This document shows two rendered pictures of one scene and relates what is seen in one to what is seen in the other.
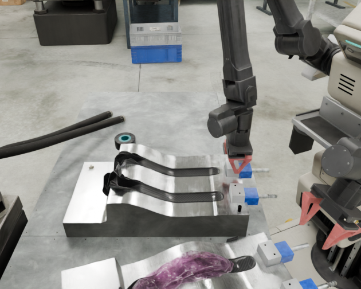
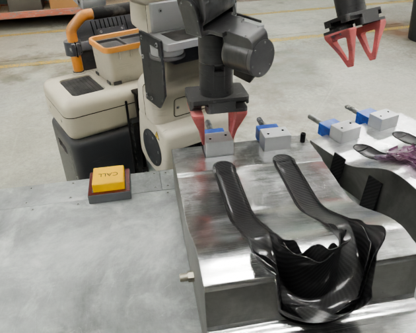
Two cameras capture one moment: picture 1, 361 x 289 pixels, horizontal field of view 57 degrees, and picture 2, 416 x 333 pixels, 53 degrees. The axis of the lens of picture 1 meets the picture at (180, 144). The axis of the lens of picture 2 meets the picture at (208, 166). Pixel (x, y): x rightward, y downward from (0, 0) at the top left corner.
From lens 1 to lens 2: 1.06 m
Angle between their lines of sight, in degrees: 78
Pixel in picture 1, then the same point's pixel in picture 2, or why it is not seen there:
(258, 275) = (374, 141)
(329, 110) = (168, 16)
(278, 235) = not seen: hidden behind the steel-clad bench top
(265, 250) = (350, 127)
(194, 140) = (59, 246)
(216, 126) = (267, 49)
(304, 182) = (176, 133)
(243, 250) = (348, 151)
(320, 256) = not seen: hidden behind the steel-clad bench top
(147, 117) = not seen: outside the picture
